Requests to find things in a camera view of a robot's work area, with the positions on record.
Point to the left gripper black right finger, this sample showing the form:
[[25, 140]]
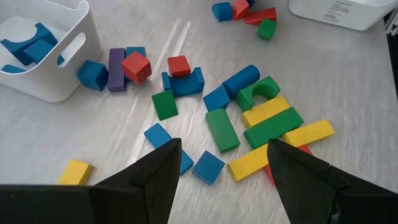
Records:
[[311, 193]]

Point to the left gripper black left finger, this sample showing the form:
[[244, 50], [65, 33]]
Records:
[[146, 193]]

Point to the blue bar block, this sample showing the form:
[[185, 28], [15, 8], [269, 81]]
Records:
[[12, 69], [157, 135]]

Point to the yellow bar block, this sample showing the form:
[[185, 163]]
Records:
[[74, 172], [264, 112], [245, 165], [311, 132]]

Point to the blue arch block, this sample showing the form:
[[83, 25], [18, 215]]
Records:
[[186, 87], [46, 32]]

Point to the blue cube block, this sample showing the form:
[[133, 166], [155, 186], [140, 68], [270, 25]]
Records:
[[216, 99], [37, 51], [136, 51], [91, 76], [208, 168]]

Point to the green bar block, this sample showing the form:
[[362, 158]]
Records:
[[222, 130], [273, 127]]

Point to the green cube block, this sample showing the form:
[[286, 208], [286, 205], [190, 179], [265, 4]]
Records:
[[266, 29], [164, 105]]

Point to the white plastic table sheet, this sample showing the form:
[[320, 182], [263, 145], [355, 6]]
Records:
[[342, 93]]

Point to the green arch block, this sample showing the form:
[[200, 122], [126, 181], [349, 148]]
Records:
[[267, 82]]

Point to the purple bar block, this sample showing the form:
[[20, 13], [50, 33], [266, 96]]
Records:
[[115, 71]]

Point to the red cube block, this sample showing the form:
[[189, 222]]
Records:
[[136, 67], [178, 65], [240, 9]]

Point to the white plastic bin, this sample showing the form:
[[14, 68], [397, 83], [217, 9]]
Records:
[[311, 15], [77, 77]]

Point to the short blue cylinder block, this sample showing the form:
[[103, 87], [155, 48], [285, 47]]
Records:
[[222, 12]]

